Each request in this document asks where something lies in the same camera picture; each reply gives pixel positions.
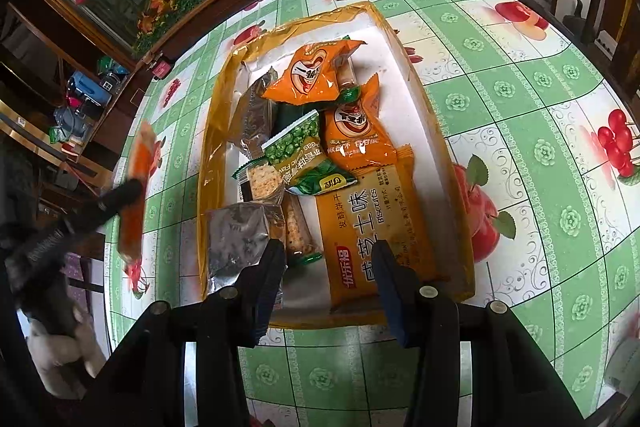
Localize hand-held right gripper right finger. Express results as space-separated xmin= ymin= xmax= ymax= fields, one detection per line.
xmin=372 ymin=239 xmax=586 ymax=427

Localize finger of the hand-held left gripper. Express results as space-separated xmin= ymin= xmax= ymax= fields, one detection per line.
xmin=64 ymin=179 xmax=146 ymax=239

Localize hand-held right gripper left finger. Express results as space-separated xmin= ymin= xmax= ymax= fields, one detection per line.
xmin=82 ymin=237 xmax=288 ymax=427

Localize orange stick snack packet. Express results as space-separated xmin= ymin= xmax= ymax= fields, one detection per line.
xmin=117 ymin=122 xmax=157 ymax=265

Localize silver foil snack packet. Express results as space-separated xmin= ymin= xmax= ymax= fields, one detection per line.
xmin=205 ymin=202 xmax=286 ymax=295

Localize large orange biscuit packet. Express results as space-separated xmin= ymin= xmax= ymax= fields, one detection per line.
xmin=314 ymin=144 xmax=441 ymax=314

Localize small cracker packet green ends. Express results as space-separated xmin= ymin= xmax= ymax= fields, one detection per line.
xmin=231 ymin=157 xmax=286 ymax=202

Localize white tray with yellow tape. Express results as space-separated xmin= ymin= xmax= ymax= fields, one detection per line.
xmin=196 ymin=1 xmax=477 ymax=330

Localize person's left hand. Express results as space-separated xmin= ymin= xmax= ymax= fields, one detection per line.
xmin=25 ymin=304 xmax=108 ymax=400

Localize long cracker packet green ends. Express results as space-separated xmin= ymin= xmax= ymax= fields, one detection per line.
xmin=280 ymin=192 xmax=325 ymax=265

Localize blue container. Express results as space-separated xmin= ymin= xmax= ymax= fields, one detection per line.
xmin=67 ymin=69 xmax=113 ymax=105

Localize green pea snack packet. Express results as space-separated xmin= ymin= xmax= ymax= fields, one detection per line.
xmin=261 ymin=109 xmax=358 ymax=198

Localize brown and silver snack packet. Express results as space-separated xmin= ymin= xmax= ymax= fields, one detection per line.
xmin=232 ymin=67 xmax=281 ymax=158

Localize dark green snack packet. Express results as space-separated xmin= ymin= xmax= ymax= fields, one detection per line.
xmin=272 ymin=102 xmax=321 ymax=142

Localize orange snack packet round print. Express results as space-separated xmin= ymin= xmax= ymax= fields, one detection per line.
xmin=262 ymin=38 xmax=368 ymax=102
xmin=320 ymin=74 xmax=401 ymax=172

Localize green checked fruit-print tablecloth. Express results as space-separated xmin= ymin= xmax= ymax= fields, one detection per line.
xmin=102 ymin=0 xmax=640 ymax=427

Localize small brown snack stick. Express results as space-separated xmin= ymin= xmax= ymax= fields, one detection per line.
xmin=334 ymin=52 xmax=362 ymax=105

